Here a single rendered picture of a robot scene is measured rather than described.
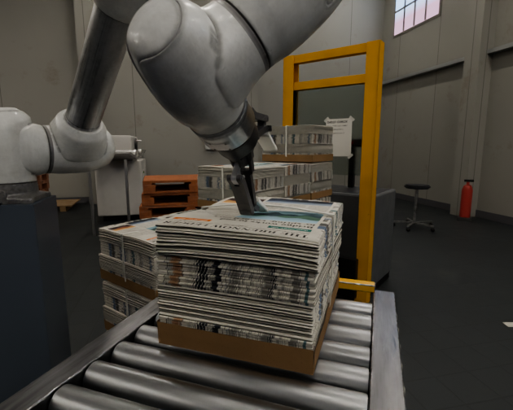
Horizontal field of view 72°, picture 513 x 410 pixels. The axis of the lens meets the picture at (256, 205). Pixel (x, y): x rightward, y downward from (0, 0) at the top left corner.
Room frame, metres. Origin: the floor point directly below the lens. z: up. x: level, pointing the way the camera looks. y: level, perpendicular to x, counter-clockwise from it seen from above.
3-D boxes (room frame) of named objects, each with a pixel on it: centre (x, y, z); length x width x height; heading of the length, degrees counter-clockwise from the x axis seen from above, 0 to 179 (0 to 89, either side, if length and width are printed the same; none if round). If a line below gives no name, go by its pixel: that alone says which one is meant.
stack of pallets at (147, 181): (4.11, 0.78, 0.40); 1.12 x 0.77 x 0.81; 104
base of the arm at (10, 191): (1.04, 0.75, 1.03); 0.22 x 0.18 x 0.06; 13
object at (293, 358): (0.62, 0.02, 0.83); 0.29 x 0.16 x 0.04; 71
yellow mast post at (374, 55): (2.50, -0.80, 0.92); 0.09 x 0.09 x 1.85; 53
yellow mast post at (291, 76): (2.90, -0.27, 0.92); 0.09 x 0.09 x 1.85; 53
